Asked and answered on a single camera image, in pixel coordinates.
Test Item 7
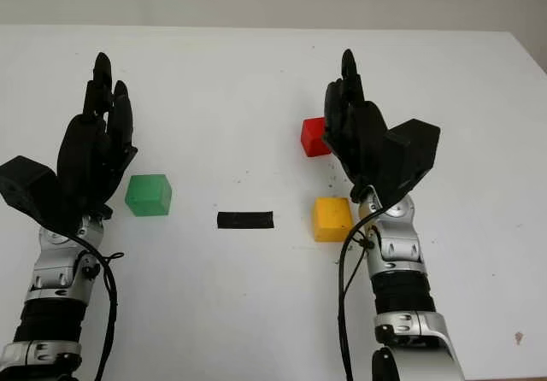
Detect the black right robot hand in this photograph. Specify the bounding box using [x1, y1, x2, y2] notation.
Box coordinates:
[322, 49, 394, 199]

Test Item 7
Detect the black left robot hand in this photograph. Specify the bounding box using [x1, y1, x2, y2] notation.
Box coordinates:
[56, 51, 139, 220]

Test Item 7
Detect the red cube block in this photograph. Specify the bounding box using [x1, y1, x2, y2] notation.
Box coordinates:
[300, 117, 334, 159]

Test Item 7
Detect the green cube block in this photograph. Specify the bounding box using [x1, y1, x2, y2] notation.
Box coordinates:
[124, 173, 174, 218]

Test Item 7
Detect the yellow cube block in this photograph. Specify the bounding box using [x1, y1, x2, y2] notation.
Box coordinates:
[311, 196, 355, 243]

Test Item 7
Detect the black tape strip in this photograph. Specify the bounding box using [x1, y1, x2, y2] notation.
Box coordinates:
[216, 211, 275, 231]

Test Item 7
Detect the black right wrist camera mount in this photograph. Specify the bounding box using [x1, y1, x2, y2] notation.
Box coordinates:
[382, 118, 442, 206]

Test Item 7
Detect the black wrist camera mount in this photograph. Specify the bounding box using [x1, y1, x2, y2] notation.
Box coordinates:
[0, 155, 83, 240]
[382, 118, 442, 206]

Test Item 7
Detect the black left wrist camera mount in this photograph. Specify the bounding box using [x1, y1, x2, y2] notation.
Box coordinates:
[0, 155, 83, 240]

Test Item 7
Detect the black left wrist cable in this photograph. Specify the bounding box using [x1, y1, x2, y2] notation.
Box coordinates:
[68, 234, 126, 381]

